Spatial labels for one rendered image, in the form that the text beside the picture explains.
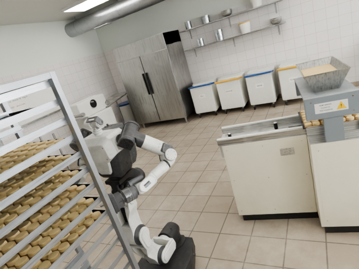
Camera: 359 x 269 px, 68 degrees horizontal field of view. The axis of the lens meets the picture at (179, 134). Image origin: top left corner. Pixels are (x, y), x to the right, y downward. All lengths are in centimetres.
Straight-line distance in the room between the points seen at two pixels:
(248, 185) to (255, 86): 349
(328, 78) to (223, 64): 457
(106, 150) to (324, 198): 168
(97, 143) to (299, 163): 162
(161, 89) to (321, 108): 460
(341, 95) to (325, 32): 420
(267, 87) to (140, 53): 285
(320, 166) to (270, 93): 367
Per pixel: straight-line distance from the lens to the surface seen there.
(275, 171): 247
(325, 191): 237
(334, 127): 214
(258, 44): 629
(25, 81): 127
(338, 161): 226
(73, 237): 148
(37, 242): 144
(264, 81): 572
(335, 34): 622
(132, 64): 646
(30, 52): 658
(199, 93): 613
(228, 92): 592
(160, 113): 643
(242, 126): 262
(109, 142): 169
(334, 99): 207
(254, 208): 270
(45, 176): 131
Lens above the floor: 178
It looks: 18 degrees down
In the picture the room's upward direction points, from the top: 17 degrees counter-clockwise
